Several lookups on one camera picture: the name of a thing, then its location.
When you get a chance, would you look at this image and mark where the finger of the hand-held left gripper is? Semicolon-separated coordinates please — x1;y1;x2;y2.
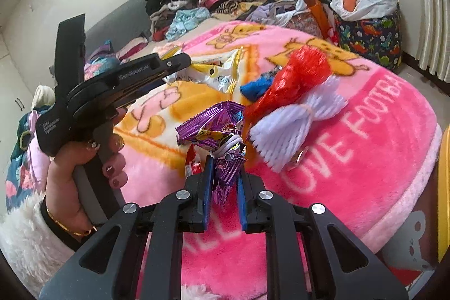
112;52;192;109
54;13;87;104

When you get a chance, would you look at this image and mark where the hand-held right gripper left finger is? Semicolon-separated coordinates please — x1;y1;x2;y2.
39;157;215;300

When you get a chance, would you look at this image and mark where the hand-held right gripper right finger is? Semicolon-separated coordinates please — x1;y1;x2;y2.
236;168;410;300

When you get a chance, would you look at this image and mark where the purple foil snack wrapper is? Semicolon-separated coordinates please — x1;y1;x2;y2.
176;101;247;209

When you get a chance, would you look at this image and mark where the yellow and black bin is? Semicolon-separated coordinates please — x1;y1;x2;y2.
438;122;450;165

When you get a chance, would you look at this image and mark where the person's left forearm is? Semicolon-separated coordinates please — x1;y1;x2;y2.
0;193;94;300

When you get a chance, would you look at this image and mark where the person's left hand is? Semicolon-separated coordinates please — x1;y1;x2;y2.
46;131;127;234

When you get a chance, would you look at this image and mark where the yellow and white snack packet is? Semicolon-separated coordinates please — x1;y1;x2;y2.
165;47;247;94

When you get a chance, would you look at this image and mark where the blue crumpled wrapper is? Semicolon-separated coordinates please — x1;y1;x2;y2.
240;74;279;104

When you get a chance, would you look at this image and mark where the pink printed blanket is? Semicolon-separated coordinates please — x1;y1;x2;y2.
112;21;444;300

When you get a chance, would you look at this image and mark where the dinosaur print fabric bag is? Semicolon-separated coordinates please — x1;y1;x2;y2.
333;1;403;73

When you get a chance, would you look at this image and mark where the cream curtain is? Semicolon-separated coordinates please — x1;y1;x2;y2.
409;0;450;73

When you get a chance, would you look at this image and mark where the gold bracelet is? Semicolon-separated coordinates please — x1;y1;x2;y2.
46;209;97;238

